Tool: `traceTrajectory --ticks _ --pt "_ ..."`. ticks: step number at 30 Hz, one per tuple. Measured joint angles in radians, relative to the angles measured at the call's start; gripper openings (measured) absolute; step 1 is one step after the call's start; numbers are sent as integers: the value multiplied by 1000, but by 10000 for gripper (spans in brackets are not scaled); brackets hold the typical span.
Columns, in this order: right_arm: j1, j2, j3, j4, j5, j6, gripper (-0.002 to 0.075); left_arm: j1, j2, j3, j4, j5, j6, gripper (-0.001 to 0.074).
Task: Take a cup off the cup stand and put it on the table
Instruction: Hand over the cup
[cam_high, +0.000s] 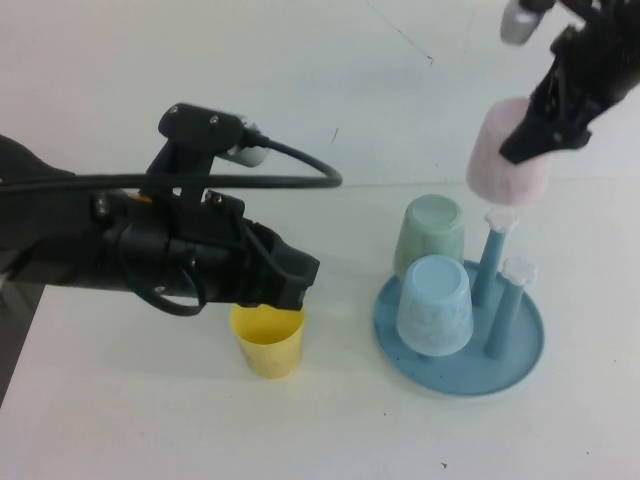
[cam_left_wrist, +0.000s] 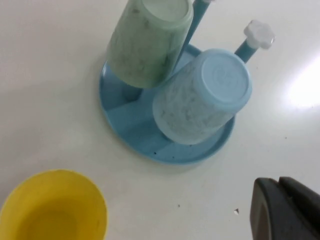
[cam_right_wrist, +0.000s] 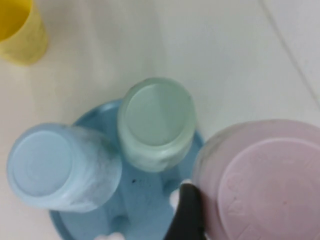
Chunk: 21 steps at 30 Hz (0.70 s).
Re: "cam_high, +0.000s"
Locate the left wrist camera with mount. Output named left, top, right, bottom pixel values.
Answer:
left=144, top=102, right=272, bottom=201

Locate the blue cup stand with pegs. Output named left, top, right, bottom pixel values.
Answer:
left=373, top=207, right=546, bottom=399

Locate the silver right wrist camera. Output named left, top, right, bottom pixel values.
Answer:
left=499, top=0, right=557, bottom=47

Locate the yellow plastic cup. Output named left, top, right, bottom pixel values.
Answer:
left=228, top=301, right=307, bottom=381

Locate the light blue plastic cup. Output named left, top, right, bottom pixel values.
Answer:
left=395, top=254, right=475, bottom=358

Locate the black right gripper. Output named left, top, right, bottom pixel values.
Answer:
left=499, top=0, right=640, bottom=167

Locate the green plastic cup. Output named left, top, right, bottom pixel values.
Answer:
left=391, top=194, right=466, bottom=283

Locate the black left camera cable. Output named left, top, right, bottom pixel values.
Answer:
left=0, top=133, right=344, bottom=193

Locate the pink plastic cup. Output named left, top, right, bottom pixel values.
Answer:
left=465, top=97, right=554, bottom=208

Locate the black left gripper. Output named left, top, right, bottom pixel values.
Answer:
left=91, top=187, right=322, bottom=311

